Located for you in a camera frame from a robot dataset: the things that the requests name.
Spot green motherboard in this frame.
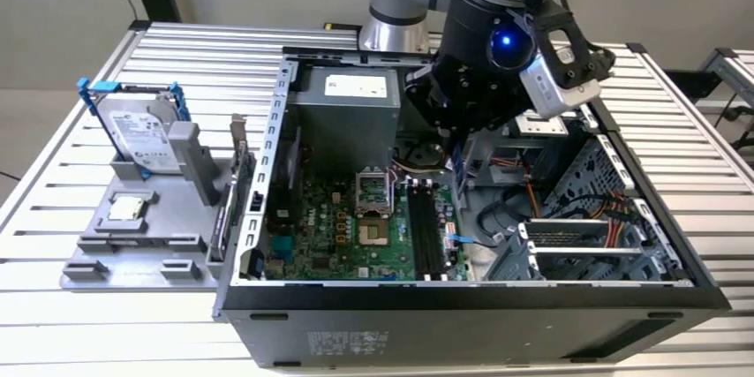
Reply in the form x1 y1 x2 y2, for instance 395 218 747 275
261 173 472 283

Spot metal socket cover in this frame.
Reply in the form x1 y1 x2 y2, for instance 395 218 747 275
352 167 395 217

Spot round black cooler fan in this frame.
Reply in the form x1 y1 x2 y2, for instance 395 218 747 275
399 140 447 173

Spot black table bracket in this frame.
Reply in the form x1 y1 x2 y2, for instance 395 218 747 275
664 68 723 100

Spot silver CPU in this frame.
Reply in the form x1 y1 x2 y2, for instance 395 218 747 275
105 198 145 222

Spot black looped wire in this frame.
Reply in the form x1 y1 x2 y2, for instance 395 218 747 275
475 198 531 248

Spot grey power supply unit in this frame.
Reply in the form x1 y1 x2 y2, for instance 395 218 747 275
290 65 401 175

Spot red orange power wires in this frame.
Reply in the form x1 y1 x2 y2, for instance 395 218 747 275
593 191 635 248

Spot silver camera with black bracket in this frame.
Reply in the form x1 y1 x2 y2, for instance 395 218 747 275
517 8 617 120

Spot hard disk in blue carrier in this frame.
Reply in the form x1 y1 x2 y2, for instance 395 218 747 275
74 79 189 182

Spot CPU socket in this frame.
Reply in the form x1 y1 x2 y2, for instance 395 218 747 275
356 215 389 248

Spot grey metal drive cage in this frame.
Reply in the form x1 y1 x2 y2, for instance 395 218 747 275
469 105 581 186

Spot black RAM slot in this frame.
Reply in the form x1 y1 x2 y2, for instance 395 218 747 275
415 178 437 281
423 178 444 281
429 178 452 281
407 178 428 281

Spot aluminium side table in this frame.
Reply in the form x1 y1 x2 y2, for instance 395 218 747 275
693 46 754 109

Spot metal disk bay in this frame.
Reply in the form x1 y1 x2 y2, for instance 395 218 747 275
517 217 648 281

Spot black open PC case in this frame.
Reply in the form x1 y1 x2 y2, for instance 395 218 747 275
210 43 731 372

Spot grey parts rack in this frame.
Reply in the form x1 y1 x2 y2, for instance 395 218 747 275
57 114 257 294

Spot graphics card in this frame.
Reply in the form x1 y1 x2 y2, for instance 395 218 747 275
214 114 256 263

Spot thin orange wire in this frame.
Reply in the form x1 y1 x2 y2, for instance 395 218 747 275
525 176 540 219

